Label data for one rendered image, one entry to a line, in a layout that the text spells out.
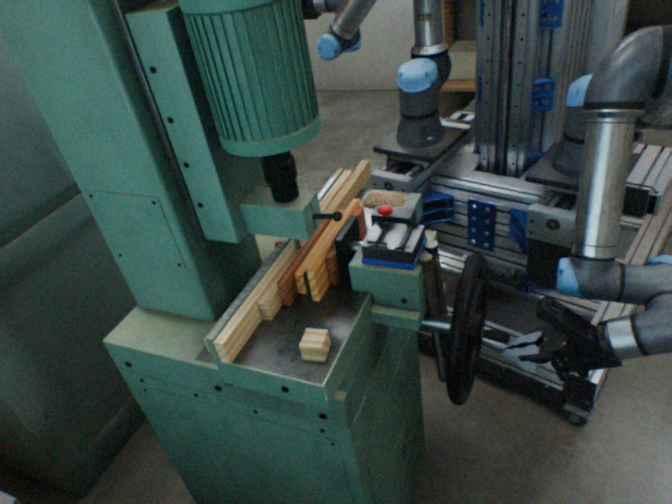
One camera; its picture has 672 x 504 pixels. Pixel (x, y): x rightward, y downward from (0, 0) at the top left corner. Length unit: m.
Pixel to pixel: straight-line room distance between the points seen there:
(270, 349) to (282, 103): 0.41
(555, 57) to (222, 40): 1.05
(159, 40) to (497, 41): 0.98
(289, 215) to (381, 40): 3.60
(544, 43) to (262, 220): 0.97
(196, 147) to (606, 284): 0.78
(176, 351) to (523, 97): 1.13
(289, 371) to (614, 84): 0.72
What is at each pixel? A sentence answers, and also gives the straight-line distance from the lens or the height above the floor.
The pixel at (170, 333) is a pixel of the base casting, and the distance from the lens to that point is 1.19.
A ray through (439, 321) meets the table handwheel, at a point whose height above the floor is 0.82.
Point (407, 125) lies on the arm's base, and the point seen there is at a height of 0.89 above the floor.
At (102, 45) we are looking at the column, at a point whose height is 1.39.
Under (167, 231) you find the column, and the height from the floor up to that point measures 1.04.
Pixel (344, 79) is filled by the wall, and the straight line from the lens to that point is 4.70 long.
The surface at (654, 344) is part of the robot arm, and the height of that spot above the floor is 0.83.
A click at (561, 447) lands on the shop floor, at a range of 1.88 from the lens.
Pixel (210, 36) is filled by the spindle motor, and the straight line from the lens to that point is 0.82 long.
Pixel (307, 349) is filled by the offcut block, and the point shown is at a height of 0.93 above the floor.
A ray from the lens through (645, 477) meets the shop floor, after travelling 1.89.
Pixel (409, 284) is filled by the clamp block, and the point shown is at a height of 0.94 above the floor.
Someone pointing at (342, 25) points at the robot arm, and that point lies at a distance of 1.67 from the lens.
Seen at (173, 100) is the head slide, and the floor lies 1.29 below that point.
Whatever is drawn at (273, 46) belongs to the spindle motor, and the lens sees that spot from 0.80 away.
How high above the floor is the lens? 1.55
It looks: 36 degrees down
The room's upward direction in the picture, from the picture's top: 10 degrees counter-clockwise
